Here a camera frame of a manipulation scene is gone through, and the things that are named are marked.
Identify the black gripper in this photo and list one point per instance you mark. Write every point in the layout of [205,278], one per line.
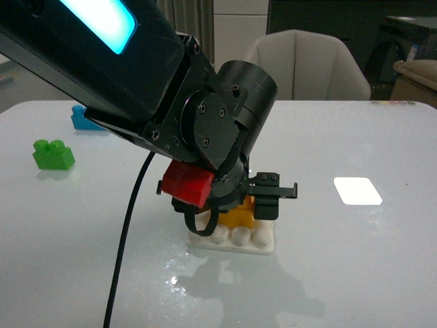
[230,186]

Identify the yellow toy block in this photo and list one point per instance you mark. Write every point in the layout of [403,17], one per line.
[240,216]

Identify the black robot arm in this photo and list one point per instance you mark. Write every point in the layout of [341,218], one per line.
[149,85]

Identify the blue toy block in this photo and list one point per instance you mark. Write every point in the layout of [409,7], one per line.
[80,122]

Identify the green toy block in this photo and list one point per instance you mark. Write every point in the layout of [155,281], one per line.
[54,155]

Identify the grey right armchair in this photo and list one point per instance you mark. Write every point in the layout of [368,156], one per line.
[309,66]

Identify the white drawer cabinet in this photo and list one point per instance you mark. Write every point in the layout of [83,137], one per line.
[236,25]

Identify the coloured dot sticker strip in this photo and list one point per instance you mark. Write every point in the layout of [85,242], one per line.
[392,102]

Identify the grey curtain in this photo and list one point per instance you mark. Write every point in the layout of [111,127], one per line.
[193,17]

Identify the red wrist camera housing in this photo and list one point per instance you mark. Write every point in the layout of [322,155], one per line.
[187,183]

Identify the white studded base plate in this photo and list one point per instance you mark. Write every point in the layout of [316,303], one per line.
[258,240]

